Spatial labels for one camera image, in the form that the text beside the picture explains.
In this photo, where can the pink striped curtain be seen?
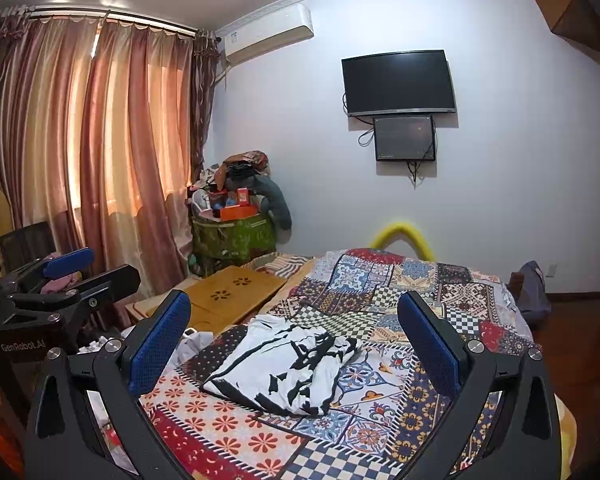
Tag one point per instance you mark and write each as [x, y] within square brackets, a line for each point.
[105, 135]

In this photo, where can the orange box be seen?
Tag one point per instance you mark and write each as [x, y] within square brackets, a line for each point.
[236, 212]

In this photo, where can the white air conditioner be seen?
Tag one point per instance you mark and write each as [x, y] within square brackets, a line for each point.
[265, 35]

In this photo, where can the green storage box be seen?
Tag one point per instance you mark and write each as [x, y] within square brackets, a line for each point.
[235, 240]

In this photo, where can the white cloth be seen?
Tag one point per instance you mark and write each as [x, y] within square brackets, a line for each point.
[195, 347]

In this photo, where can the wooden lap table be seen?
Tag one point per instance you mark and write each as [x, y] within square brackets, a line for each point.
[225, 292]

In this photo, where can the small black monitor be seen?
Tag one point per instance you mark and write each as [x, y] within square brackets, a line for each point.
[405, 138]

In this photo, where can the brown patterned bag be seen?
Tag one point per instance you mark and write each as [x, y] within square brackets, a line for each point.
[245, 162]

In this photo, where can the black wall television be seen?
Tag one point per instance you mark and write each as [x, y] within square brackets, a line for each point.
[399, 82]

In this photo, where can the patchwork bedspread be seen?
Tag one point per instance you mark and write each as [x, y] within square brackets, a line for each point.
[360, 310]

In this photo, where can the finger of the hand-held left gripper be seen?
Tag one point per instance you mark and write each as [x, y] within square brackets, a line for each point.
[70, 261]
[110, 282]

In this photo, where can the pink cloth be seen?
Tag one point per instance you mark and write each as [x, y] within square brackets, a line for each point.
[60, 284]

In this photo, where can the yellow foam tube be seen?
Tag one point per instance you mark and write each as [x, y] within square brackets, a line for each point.
[402, 227]

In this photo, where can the black and white shirt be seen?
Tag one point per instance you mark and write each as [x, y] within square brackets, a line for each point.
[260, 350]

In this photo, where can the white wall socket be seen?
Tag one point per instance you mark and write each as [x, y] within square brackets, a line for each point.
[550, 269]

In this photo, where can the grey backpack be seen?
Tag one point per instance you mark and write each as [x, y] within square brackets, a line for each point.
[535, 292]

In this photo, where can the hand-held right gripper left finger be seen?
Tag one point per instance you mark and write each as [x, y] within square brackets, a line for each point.
[160, 340]

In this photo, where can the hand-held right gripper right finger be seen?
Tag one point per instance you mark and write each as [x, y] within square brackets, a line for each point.
[430, 345]

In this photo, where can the white curtain rail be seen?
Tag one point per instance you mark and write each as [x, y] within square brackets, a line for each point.
[115, 19]

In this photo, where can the black chair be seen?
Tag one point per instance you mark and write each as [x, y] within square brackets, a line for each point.
[27, 245]

